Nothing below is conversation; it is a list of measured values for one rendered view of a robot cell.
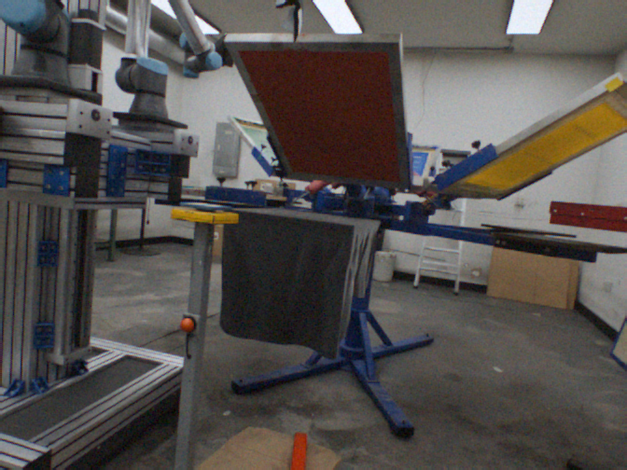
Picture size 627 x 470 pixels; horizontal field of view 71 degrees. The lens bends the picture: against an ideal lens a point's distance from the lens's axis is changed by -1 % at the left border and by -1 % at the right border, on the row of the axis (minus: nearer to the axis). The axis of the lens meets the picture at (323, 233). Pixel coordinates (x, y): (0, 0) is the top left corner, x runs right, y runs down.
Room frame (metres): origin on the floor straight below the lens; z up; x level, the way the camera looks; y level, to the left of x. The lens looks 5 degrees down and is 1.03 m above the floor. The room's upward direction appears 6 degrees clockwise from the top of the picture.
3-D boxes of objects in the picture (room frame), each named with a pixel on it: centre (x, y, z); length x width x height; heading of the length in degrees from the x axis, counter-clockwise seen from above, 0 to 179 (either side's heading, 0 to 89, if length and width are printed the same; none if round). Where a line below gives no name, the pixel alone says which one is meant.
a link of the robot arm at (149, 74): (1.79, 0.75, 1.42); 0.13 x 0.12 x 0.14; 52
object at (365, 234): (1.56, -0.15, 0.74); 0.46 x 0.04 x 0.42; 163
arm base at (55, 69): (1.31, 0.87, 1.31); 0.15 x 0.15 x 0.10
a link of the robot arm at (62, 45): (1.30, 0.87, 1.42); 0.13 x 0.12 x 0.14; 15
